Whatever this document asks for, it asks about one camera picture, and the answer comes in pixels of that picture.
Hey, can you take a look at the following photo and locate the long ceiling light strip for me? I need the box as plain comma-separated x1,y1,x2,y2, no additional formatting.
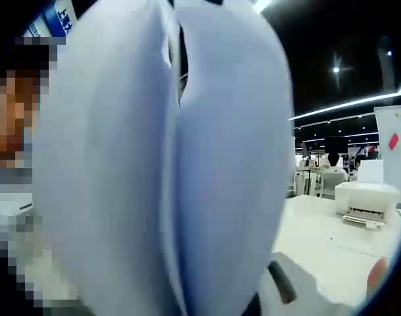
288,91,401,121

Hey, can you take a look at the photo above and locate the white printer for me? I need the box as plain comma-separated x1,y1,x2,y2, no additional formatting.
334,181,401,232

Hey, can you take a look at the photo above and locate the blue white wall banner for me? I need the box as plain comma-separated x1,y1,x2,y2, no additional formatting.
21,0,79,38

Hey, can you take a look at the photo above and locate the white table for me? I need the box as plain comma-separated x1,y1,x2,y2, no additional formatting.
271,193,401,309

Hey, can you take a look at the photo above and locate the person's right hand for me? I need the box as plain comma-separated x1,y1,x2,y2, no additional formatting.
365,256,390,299

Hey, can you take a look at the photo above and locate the white printer feed paper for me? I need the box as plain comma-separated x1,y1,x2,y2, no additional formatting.
356,159,385,185

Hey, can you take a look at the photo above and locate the white whiteboard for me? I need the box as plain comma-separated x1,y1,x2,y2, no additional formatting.
373,105,401,205

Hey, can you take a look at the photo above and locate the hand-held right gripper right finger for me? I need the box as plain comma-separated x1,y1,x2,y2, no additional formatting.
242,251,353,316

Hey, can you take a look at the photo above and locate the white office chair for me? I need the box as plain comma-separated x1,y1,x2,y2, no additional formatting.
319,171,348,200

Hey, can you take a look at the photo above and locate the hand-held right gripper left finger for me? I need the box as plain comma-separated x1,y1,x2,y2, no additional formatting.
43,298,97,316

